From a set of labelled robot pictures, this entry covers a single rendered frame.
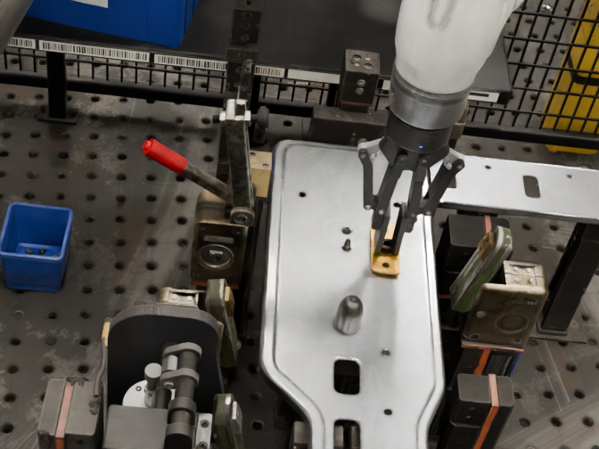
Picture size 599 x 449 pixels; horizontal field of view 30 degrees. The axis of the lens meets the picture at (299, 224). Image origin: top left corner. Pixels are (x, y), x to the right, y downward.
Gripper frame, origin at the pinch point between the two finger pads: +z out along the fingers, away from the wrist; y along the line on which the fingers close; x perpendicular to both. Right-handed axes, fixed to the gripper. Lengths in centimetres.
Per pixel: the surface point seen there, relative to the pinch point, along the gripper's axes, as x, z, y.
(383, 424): 26.6, 4.6, 0.8
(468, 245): -4.6, 6.6, -12.0
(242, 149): 1.8, -12.4, 20.0
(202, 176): 0.5, -5.9, 24.4
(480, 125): -55, 28, -24
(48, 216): -21, 27, 48
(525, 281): 6.6, 0.2, -16.8
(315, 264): 3.4, 4.6, 9.0
